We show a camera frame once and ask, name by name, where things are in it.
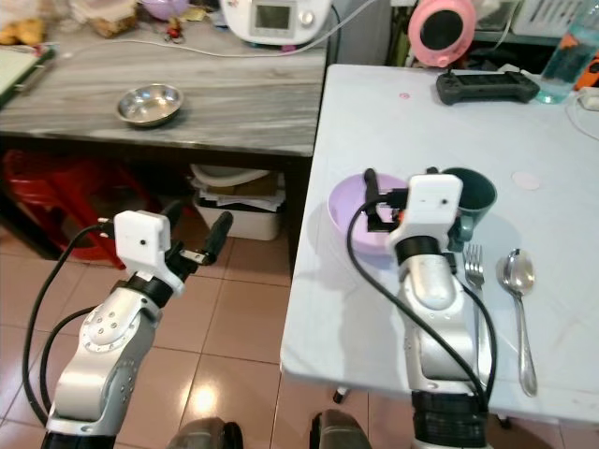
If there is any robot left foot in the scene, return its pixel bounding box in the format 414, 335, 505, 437
177, 418, 241, 449

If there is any red plastic stool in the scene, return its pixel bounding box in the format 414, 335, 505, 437
3, 149, 153, 265

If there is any clear plastic food container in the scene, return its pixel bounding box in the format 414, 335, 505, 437
77, 0, 141, 39

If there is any round white sticker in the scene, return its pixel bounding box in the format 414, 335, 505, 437
511, 171, 543, 194

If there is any white slotted basket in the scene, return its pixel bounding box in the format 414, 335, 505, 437
504, 0, 599, 36

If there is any large purple plastic bowl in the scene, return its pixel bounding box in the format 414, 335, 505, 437
327, 172, 411, 257

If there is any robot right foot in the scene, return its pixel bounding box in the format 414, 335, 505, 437
308, 409, 373, 449

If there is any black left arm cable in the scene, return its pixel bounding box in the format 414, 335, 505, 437
22, 219, 123, 427

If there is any grey-topped dark table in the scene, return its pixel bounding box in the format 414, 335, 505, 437
0, 34, 329, 252

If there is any small purple bowl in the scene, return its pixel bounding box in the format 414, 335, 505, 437
140, 0, 190, 22

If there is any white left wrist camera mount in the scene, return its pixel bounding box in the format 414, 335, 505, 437
113, 210, 181, 287

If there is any black handheld controller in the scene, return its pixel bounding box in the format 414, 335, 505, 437
434, 69, 543, 107

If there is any orange packet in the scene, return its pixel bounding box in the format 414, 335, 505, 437
575, 54, 599, 92

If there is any steel spoon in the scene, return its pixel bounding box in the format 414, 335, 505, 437
502, 248, 540, 398

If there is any pink round device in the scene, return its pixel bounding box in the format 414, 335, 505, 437
406, 0, 479, 69

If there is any thin white cord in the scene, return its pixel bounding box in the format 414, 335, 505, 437
564, 86, 599, 143

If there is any white storage box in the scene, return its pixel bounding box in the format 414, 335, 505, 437
191, 163, 287, 242

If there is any stainless steel bowl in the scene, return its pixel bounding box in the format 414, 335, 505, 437
115, 82, 185, 130

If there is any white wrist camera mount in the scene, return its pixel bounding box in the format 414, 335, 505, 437
396, 170, 465, 248
113, 210, 181, 287

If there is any green-rimmed white tray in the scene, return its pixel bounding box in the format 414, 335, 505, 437
0, 41, 58, 107

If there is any white folding table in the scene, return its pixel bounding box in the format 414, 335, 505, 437
278, 63, 599, 424

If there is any steel fork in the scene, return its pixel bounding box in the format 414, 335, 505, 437
462, 242, 495, 380

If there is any bag of yellow bread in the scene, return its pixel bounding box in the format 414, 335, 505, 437
0, 15, 50, 47

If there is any clear blue water bottle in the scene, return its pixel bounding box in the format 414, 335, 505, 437
536, 11, 599, 105

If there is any dark teal cup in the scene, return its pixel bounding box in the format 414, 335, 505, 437
438, 166, 500, 251

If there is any white appliance cable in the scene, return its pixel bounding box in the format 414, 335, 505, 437
56, 0, 385, 57

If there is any white kitchen appliance with screen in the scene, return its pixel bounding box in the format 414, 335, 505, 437
219, 0, 329, 47

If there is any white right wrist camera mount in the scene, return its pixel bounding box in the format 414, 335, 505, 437
396, 170, 465, 248

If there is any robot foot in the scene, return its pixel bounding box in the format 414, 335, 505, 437
177, 418, 241, 449
308, 409, 373, 449

